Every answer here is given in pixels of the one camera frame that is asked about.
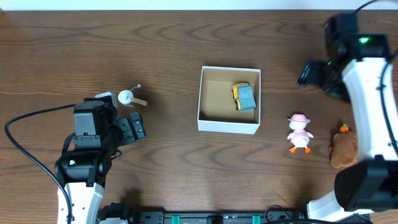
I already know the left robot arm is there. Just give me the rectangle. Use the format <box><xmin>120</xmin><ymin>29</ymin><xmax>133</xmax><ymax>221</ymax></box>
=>
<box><xmin>55</xmin><ymin>97</ymin><xmax>146</xmax><ymax>223</ymax></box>

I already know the yellow grey toy truck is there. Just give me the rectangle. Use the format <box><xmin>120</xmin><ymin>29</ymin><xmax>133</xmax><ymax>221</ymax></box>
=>
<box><xmin>231</xmin><ymin>83</ymin><xmax>256</xmax><ymax>112</ymax></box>

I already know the pink duck toy with hat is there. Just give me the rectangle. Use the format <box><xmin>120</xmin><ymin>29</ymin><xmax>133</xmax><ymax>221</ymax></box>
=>
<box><xmin>287</xmin><ymin>114</ymin><xmax>314</xmax><ymax>153</ymax></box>

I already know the brown plush toy orange top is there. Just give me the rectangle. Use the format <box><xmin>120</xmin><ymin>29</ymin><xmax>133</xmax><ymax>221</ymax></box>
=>
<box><xmin>329</xmin><ymin>124</ymin><xmax>358</xmax><ymax>169</ymax></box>

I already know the right black cable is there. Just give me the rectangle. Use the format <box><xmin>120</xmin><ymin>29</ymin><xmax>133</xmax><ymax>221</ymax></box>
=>
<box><xmin>353</xmin><ymin>0</ymin><xmax>398</xmax><ymax>150</ymax></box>

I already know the left black cable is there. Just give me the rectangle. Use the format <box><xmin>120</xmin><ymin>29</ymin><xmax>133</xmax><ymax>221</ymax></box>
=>
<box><xmin>4</xmin><ymin>104</ymin><xmax>77</xmax><ymax>224</ymax></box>

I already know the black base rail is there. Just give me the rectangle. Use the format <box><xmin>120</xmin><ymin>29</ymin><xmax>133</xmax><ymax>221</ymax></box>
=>
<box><xmin>95</xmin><ymin>203</ymin><xmax>317</xmax><ymax>224</ymax></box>

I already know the black cable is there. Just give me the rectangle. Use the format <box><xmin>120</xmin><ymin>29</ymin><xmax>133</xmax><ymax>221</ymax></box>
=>
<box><xmin>353</xmin><ymin>0</ymin><xmax>398</xmax><ymax>150</ymax></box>
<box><xmin>4</xmin><ymin>104</ymin><xmax>77</xmax><ymax>224</ymax></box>

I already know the white drum toy wooden handle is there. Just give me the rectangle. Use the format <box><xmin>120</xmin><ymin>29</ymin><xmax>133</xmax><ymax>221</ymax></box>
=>
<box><xmin>118</xmin><ymin>84</ymin><xmax>148</xmax><ymax>107</ymax></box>

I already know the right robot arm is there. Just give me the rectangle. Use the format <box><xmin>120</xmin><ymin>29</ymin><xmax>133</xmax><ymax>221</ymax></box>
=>
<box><xmin>298</xmin><ymin>12</ymin><xmax>397</xmax><ymax>223</ymax></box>

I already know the white cardboard box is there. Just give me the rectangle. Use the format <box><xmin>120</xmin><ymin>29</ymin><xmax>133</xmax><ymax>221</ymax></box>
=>
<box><xmin>197</xmin><ymin>66</ymin><xmax>261</xmax><ymax>134</ymax></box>

